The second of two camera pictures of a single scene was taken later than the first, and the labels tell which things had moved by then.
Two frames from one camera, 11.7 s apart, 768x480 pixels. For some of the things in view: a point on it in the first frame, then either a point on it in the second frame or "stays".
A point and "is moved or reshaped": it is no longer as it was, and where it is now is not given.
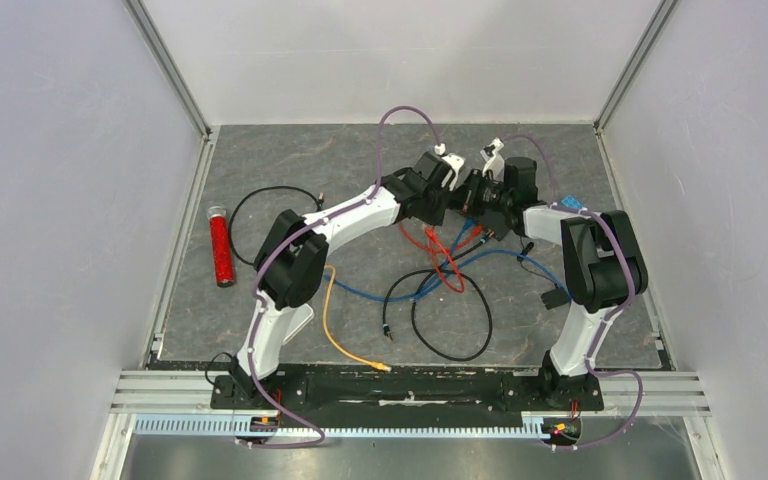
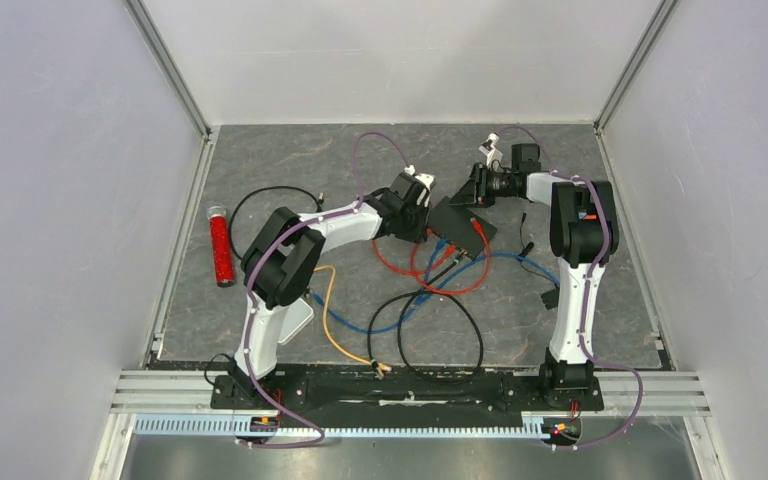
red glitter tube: (221, 246) stays
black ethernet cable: (433, 271) → (407, 295)
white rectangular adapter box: (301, 316) stays
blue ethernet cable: (446, 274) is moved or reshaped
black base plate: (404, 391) stays
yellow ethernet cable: (376, 365) stays
